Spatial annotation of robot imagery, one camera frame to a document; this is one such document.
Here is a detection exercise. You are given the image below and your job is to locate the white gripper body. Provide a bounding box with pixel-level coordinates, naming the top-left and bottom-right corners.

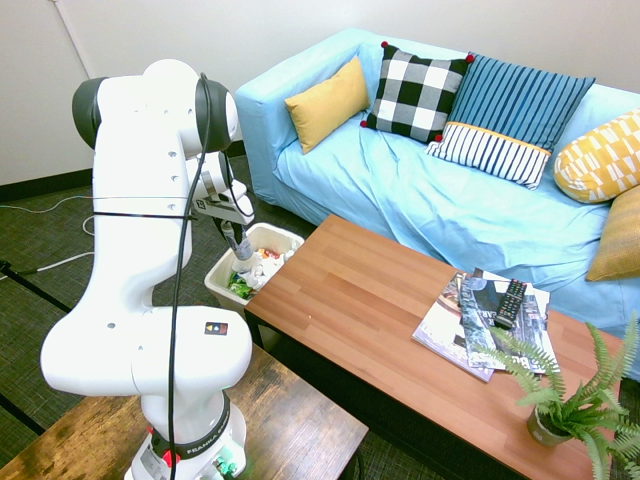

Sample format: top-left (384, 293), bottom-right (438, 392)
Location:
top-left (192, 195), bottom-right (247, 227)

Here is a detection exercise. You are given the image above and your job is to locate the white plastic trash bin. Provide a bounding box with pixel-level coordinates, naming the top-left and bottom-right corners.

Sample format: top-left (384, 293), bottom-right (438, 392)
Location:
top-left (203, 222), bottom-right (306, 321)

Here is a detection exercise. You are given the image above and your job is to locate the green trash item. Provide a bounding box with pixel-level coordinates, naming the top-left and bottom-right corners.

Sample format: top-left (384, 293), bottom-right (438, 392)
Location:
top-left (228, 271), bottom-right (257, 301)

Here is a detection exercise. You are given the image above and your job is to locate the crumpled white paper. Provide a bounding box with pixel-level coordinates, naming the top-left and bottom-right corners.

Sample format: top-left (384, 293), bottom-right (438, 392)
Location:
top-left (247, 252), bottom-right (282, 290)

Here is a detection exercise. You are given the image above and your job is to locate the reddish wooden coffee table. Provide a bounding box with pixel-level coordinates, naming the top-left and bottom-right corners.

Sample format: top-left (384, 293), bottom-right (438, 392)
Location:
top-left (243, 214), bottom-right (634, 480)

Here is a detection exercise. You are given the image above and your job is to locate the plain mustard pillow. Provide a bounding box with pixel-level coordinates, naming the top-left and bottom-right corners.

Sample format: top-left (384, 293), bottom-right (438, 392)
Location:
top-left (284, 54), bottom-right (371, 155)

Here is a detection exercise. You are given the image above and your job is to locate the light blue sofa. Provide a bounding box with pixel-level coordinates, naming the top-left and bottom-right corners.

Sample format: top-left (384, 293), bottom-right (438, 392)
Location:
top-left (234, 27), bottom-right (640, 384)

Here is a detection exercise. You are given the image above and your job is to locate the dark rustic wooden table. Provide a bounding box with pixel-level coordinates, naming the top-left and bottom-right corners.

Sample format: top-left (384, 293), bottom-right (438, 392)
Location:
top-left (0, 339), bottom-right (370, 480)

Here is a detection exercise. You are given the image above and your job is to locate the black white checkered pillow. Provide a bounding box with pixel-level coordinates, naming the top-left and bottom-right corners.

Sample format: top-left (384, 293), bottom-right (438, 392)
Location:
top-left (359, 40), bottom-right (475, 144)

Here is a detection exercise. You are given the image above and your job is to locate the light cover magazine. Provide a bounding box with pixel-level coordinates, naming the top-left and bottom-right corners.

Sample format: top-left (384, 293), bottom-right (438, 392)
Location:
top-left (411, 271), bottom-right (496, 384)

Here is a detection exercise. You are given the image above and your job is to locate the dark cover magazine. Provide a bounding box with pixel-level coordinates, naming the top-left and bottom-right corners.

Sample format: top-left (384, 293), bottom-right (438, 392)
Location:
top-left (459, 269), bottom-right (562, 376)

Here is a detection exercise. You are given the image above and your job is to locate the black remote control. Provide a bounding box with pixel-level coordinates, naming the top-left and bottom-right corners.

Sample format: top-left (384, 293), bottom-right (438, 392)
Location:
top-left (494, 279), bottom-right (529, 330)

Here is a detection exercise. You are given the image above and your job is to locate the blue striped pillow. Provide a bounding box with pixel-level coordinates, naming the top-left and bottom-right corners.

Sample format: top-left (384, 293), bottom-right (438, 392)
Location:
top-left (424, 52), bottom-right (597, 192)

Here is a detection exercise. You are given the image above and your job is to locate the potted green fern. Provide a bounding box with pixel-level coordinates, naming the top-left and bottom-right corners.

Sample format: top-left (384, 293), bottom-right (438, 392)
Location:
top-left (482, 309), bottom-right (640, 480)

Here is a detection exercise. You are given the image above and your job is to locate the yellow white patterned bolster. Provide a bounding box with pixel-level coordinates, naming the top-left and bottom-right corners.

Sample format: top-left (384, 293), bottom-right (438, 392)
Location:
top-left (553, 107), bottom-right (640, 205)

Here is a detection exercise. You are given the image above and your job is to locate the mustard ribbed pillow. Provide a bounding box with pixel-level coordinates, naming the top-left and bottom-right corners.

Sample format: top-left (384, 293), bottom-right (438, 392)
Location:
top-left (585, 185), bottom-right (640, 283)

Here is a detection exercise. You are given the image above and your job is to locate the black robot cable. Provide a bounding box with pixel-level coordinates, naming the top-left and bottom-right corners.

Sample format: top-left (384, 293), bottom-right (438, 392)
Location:
top-left (167, 72), bottom-right (236, 469)

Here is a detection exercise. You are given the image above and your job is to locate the white floor cable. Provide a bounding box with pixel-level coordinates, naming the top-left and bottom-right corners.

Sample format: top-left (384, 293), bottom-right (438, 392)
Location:
top-left (37, 251), bottom-right (96, 274)

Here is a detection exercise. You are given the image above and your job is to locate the thin coloured floor cable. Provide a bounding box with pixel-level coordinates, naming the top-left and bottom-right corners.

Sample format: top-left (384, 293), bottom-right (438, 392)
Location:
top-left (0, 192), bottom-right (96, 215)

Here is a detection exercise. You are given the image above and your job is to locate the white wall cable duct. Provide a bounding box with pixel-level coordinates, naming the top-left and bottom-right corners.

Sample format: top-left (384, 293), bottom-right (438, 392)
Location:
top-left (48, 0), bottom-right (92, 82)

